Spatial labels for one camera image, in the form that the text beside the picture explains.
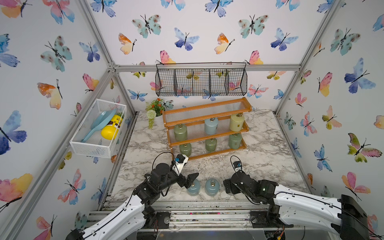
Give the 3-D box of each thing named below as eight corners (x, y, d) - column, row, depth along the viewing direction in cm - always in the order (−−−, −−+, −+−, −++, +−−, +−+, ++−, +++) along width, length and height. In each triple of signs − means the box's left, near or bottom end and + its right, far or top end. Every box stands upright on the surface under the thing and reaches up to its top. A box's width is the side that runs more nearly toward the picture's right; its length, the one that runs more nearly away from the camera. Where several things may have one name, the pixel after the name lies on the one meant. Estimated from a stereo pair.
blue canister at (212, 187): (205, 196, 83) (206, 191, 77) (205, 184, 87) (205, 178, 81) (218, 196, 83) (219, 191, 77) (217, 184, 87) (218, 178, 81)
